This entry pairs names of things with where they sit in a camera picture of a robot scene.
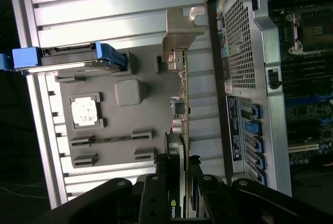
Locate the blue card retention latch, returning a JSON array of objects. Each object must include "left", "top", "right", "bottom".
[
  {"left": 251, "top": 104, "right": 262, "bottom": 118},
  {"left": 253, "top": 153, "right": 266, "bottom": 169},
  {"left": 253, "top": 137, "right": 265, "bottom": 153},
  {"left": 244, "top": 120, "right": 262, "bottom": 136},
  {"left": 256, "top": 170, "right": 267, "bottom": 186}
]

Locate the white expansion slot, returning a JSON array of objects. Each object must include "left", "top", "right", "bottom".
[{"left": 288, "top": 143, "right": 320, "bottom": 154}]

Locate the grey plastic parts rack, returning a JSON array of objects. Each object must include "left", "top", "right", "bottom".
[{"left": 54, "top": 50, "right": 174, "bottom": 177}]

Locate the silver CPU chip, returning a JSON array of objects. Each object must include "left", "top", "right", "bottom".
[{"left": 69, "top": 96, "right": 101, "bottom": 128}]

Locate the green motherboard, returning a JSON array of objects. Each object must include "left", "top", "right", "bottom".
[{"left": 267, "top": 0, "right": 333, "bottom": 175}]

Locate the hard disk blue caddy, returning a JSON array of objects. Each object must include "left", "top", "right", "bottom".
[{"left": 0, "top": 41, "right": 129, "bottom": 77}]

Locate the open black PC case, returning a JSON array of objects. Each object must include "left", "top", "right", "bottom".
[{"left": 207, "top": 0, "right": 333, "bottom": 199}]

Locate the CPU socket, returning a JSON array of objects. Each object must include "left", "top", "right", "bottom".
[{"left": 285, "top": 10, "right": 333, "bottom": 55}]

